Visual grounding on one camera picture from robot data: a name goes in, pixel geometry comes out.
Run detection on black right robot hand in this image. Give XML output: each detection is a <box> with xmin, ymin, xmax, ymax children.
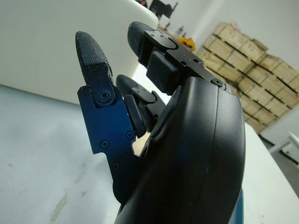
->
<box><xmin>76</xmin><ymin>21</ymin><xmax>246</xmax><ymax>224</ymax></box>

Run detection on cream white two-slot toaster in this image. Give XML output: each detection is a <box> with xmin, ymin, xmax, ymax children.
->
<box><xmin>0</xmin><ymin>0</ymin><xmax>160</xmax><ymax>105</ymax></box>

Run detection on stacked wooden crates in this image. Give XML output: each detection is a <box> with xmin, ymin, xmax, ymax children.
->
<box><xmin>196</xmin><ymin>21</ymin><xmax>299</xmax><ymax>133</ymax></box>

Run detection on black monitor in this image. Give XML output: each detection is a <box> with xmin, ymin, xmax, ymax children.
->
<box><xmin>149</xmin><ymin>0</ymin><xmax>178</xmax><ymax>20</ymax></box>

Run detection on white table frame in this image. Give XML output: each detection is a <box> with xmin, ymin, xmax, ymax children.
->
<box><xmin>271</xmin><ymin>130</ymin><xmax>299</xmax><ymax>164</ymax></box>

